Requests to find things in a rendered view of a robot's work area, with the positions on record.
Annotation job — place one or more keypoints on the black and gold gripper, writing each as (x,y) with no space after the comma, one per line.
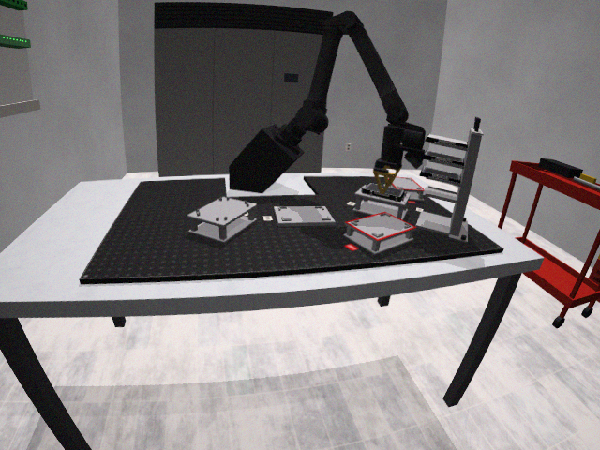
(381,165)

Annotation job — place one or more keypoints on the grey slotted shelf rack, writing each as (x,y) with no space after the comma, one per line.
(440,224)

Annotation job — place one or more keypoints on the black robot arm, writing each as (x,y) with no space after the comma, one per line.
(312,116)

